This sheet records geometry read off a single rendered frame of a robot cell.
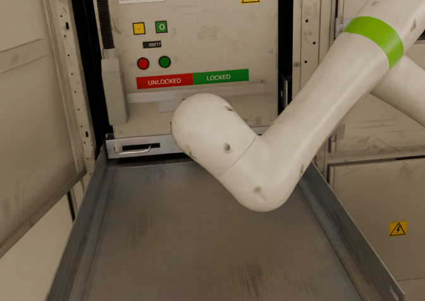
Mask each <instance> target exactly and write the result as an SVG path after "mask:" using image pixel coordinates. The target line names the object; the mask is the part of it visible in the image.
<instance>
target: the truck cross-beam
mask: <svg viewBox="0 0 425 301"><path fill-rule="evenodd" d="M250 128H251V129H252V130H253V131H254V132H255V133H256V134H258V135H262V134H263V133H264V132H265V131H266V130H267V129H268V128H269V125H264V126H250ZM114 140H121V143H122V148H123V152H127V151H141V150H147V149H148V148H149V145H152V147H151V150H150V151H149V152H143V153H136V154H124V155H123V156H124V157H134V156H148V155H156V154H170V153H178V152H183V151H181V150H180V148H179V147H178V146H177V145H176V143H175V141H174V139H173V136H172V133H167V134H159V135H144V136H137V137H122V138H115V137H114V134H108V135H107V138H106V147H107V152H108V158H109V159H112V158H116V153H115V151H114V150H115V148H114Z"/></svg>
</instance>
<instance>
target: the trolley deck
mask: <svg viewBox="0 0 425 301"><path fill-rule="evenodd" d="M82 301H362V300H361V298H360V296H359V294H358V293H357V290H356V289H355V287H354V285H353V284H352V282H351V280H350V278H349V277H348V274H347V273H346V271H345V269H344V267H343V266H342V264H341V262H340V260H339V258H338V256H337V255H336V253H335V251H334V250H333V247H332V246H331V244H330V242H329V240H328V239H327V237H326V235H325V234H324V231H323V229H322V228H321V226H320V224H319V223H318V221H317V219H316V217H315V215H314V213H313V212H312V210H311V208H310V207H309V205H308V203H307V201H306V199H305V197H304V196H303V194H302V192H301V190H300V189H299V186H298V185H297V184H296V186H295V188H294V189H293V192H292V193H291V195H290V196H289V198H288V199H287V201H286V202H285V203H284V204H283V205H282V206H280V207H279V208H277V209H275V210H272V211H268V212H256V211H251V210H250V209H247V208H245V207H244V206H242V205H241V204H240V203H239V202H238V201H237V200H236V199H235V198H234V196H232V194H231V193H229V191H228V190H227V189H226V188H225V187H224V186H223V185H222V184H221V183H220V182H219V181H218V180H217V179H216V178H215V177H214V176H213V175H212V174H210V172H208V171H207V170H206V169H205V168H203V167H202V166H201V165H200V164H199V163H197V162H193V163H179V164H165V165H157V166H144V167H136V168H122V169H116V174H115V176H114V181H113V186H112V188H111V193H110V196H109V200H108V204H107V208H106V212H105V215H104V219H103V222H102V226H101V231H100V234H99V238H98V241H97V246H96V249H95V253H94V258H93V261H92V265H91V268H90V273H89V277H88V280H87V284H86V287H85V291H84V295H83V299H82Z"/></svg>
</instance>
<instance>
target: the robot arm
mask: <svg viewBox="0 0 425 301"><path fill-rule="evenodd" d="M424 30H425V0H367V1H366V2H365V3H364V5H363V6H362V7H361V9H360V10H359V11H358V12H357V14H356V15H355V16H354V17H353V18H352V20H351V21H350V23H349V24H348V25H347V27H346V28H345V30H344V31H343V32H342V33H340V34H339V35H338V36H337V37H336V39H335V41H334V42H333V44H332V45H331V47H330V49H329V50H328V52H327V53H326V55H325V57H324V58H323V60H322V61H321V62H320V64H319V66H318V67H317V68H316V70H315V71H314V73H313V74H312V75H311V77H310V79H308V81H307V82H306V84H305V85H304V86H303V87H302V89H301V90H300V91H299V93H298V94H297V95H296V96H295V97H294V99H293V100H292V101H291V103H289V105H288V106H287V107H286V108H285V109H284V110H283V111H282V113H281V114H280V115H279V116H278V117H277V118H276V119H275V120H274V121H273V122H272V123H271V124H270V126H269V128H268V129H267V130H266V131H265V132H264V133H263V134H262V135H258V134H256V133H255V132H254V131H253V130H252V129H251V128H250V127H249V126H248V124H246V122H244V120H243V119H241V117H240V116H239V115H238V114H237V113H236V112H235V110H234V109H233V108H232V107H231V106H230V105H229V104H228V103H227V102H226V101H225V100H224V99H223V98H221V97H219V96H217V95H214V94H209V93H200V94H195V95H191V96H190V97H188V98H186V99H185V100H184V101H182V102H181V103H180V104H179V105H178V107H177V108H176V110H175V112H174V114H173V117H172V120H171V122H170V123H171V133H172V136H173V139H174V141H175V143H176V145H177V146H178V147H179V148H180V150H181V151H183V152H184V153H185V154H186V155H188V156H189V157H191V158H192V159H193V160H194V161H196V162H197V163H199V164H200V165H201V166H202V167H203V168H205V169H206V170H207V171H208V172H210V174H212V175H213V176H214V177H215V178H216V179H217V180H218V181H219V182H220V183H221V184H222V185H223V186H224V187H225V188H226V189H227V190H228V191H229V193H231V194H232V196H234V198H235V199H236V200H237V201H238V202H239V203H240V204H241V205H242V206H244V207H245V208H247V209H250V210H251V211H256V212H268V211H272V210H275V209H277V208H279V207H280V206H282V205H283V204H284V203H285V202H286V201H287V199H288V198H289V196H290V195H291V193H292V192H293V189H294V188H295V186H296V184H297V183H298V182H299V180H300V178H301V176H302V175H303V174H304V172H305V170H306V169H307V167H308V165H310V163H311V161H312V160H313V159H314V158H315V156H316V154H317V153H318V152H319V150H320V149H321V147H322V146H323V145H324V144H325V142H326V141H327V139H329V137H330V136H331V134H332V133H333V132H334V131H335V130H336V129H337V127H338V126H339V125H340V123H341V122H342V121H343V120H344V119H345V118H346V117H347V116H348V114H349V113H350V112H351V111H352V110H353V109H354V107H356V105H358V103H360V101H361V100H363V98H365V96H366V95H368V94H371V95H373V96H375V97H377V98H378V99H381V100H382V101H384V102H386V103H387V104H389V105H391V106H393V107H394V108H395V109H397V110H399V111H401V112H402V113H404V114H406V115H407V116H408V117H410V118H412V119H413V120H415V121H416V122H418V123H419V124H421V125H422V126H424V127H425V70H423V69H422V68H421V67H420V66H419V65H417V64H416V63H414V62H413V61H412V60H411V59H410V58H408V57H407V56H406V55H405V53H406V52H407V51H408V50H409V49H410V47H411V46H412V45H413V44H414V42H415V41H416V40H417V39H418V38H419V36H420V35H421V34H422V33H423V31H424Z"/></svg>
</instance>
